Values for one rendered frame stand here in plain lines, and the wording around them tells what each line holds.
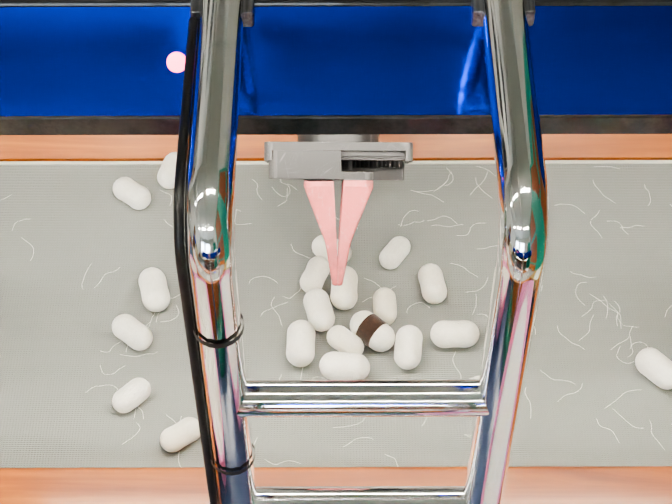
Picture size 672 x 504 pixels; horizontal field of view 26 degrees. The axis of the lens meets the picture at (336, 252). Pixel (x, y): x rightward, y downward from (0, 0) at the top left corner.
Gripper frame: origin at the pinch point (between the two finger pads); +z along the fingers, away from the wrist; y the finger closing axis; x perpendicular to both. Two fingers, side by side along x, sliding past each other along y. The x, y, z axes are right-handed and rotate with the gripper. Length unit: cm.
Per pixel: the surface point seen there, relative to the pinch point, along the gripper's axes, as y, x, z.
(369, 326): 2.5, 4.5, 4.2
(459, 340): 9.1, 4.4, 5.2
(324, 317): -0.9, 5.4, 3.6
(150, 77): -10.6, -23.1, -11.8
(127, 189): -16.5, 13.8, -5.9
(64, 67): -15.2, -23.2, -12.3
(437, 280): 7.7, 7.5, 0.9
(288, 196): -3.7, 15.5, -5.4
